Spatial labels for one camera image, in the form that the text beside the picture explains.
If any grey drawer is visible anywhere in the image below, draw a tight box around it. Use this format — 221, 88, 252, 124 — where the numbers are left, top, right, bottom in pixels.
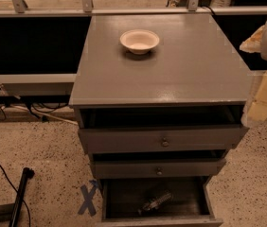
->
92, 150, 226, 179
79, 106, 247, 154
97, 177, 223, 227

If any white paper bowl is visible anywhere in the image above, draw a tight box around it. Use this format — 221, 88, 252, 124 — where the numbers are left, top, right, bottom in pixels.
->
119, 29, 160, 55

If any grey middle drawer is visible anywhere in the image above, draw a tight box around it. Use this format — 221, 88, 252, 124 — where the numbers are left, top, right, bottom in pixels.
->
92, 150, 226, 179

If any grey top drawer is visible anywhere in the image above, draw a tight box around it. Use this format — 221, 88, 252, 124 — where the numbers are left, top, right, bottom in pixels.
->
79, 106, 247, 154

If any black metal stand leg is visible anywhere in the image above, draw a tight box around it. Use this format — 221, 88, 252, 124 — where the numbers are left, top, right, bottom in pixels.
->
0, 167, 34, 227

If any grey metal railing frame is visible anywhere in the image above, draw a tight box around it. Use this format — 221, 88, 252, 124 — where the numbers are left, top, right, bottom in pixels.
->
0, 0, 267, 97

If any black floor cable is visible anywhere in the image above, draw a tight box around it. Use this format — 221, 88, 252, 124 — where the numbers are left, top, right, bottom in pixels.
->
0, 149, 32, 227

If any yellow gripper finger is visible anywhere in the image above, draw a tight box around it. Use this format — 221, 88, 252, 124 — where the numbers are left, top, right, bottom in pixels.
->
240, 26, 264, 53
241, 71, 267, 128

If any clear plastic water bottle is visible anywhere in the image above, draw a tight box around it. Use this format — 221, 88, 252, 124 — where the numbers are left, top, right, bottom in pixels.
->
137, 191, 173, 216

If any grey bottom drawer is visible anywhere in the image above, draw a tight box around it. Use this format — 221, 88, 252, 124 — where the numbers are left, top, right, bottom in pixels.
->
97, 177, 223, 227

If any blue tape X mark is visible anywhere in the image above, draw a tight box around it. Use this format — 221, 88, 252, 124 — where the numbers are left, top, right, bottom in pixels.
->
78, 180, 98, 217

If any grey wooden drawer cabinet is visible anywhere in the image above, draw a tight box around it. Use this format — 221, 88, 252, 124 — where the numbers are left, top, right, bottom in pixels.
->
68, 13, 255, 227

